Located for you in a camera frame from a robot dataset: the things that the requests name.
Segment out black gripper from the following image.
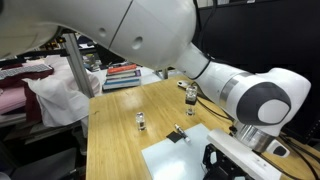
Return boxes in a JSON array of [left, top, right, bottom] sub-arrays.
[[201, 143, 250, 180]]

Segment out white whiteboard sheet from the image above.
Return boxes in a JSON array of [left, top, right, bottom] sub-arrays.
[[140, 123, 218, 180]]

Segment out black dry erase marker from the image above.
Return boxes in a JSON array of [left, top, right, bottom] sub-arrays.
[[173, 123, 192, 144]]

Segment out tall clear glass stopper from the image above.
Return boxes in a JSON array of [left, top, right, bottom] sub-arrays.
[[184, 84, 199, 117]]

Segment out short clear glass stopper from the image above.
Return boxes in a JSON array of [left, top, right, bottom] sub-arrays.
[[134, 111, 148, 132]]

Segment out blue book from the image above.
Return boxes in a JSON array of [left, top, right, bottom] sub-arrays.
[[102, 77, 142, 92]]

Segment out grey book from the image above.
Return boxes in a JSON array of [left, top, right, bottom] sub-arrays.
[[105, 69, 142, 81]]

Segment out red book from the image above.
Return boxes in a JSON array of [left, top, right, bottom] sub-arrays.
[[106, 63, 138, 75]]

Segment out large black monitor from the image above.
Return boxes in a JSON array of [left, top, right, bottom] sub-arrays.
[[192, 0, 320, 145]]

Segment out white cloth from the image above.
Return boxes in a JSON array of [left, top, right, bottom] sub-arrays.
[[22, 54, 102, 128]]

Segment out maroon cloth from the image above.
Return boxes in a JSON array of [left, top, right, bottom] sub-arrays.
[[0, 68, 56, 124]]

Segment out grey keyboard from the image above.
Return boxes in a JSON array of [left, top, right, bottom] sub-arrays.
[[0, 63, 54, 81]]

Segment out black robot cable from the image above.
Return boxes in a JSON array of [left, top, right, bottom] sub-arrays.
[[191, 0, 219, 83]]

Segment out aluminium post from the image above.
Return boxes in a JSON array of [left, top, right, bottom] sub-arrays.
[[61, 32, 95, 100]]

